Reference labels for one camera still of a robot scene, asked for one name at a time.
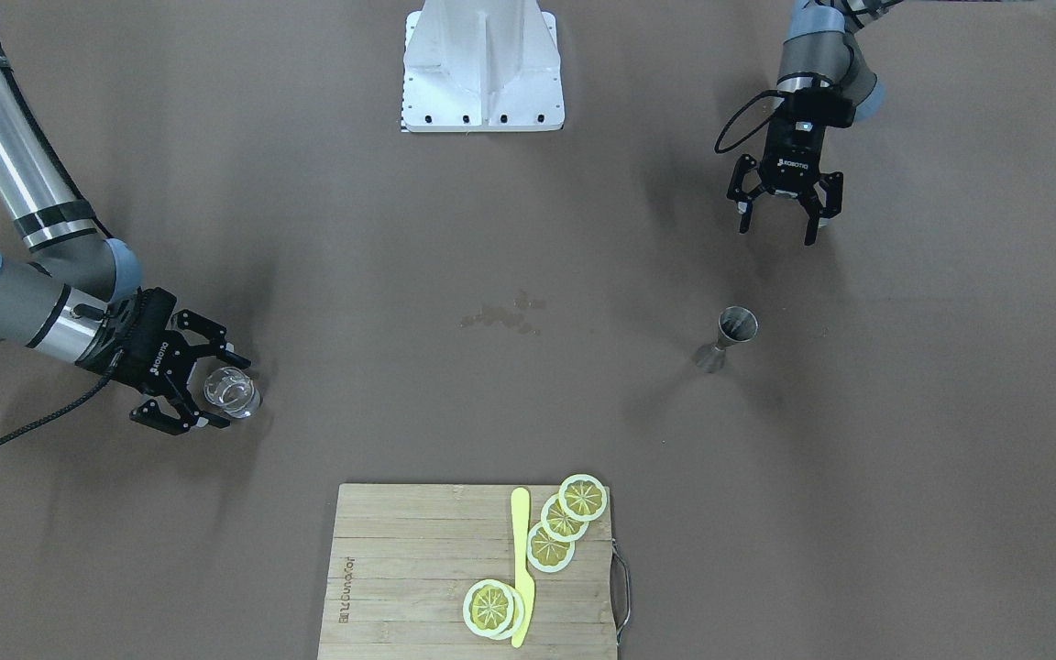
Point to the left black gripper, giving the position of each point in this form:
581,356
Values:
790,158

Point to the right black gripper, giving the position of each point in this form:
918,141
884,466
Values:
147,360

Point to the clear glass cup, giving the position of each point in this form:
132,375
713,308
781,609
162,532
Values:
232,391

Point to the steel jigger measuring cup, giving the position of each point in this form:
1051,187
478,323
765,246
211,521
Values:
736,325

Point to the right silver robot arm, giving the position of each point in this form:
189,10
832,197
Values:
80,298

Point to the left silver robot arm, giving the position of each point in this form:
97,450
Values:
823,81

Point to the bamboo cutting board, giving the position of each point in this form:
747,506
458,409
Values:
403,557

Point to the yellow plastic knife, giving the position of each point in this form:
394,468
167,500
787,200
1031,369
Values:
524,583

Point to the lemon slice near knife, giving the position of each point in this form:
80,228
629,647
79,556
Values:
493,609

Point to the lemon slice stack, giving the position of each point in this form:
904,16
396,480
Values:
565,518

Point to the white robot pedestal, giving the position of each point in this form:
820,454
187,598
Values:
473,66

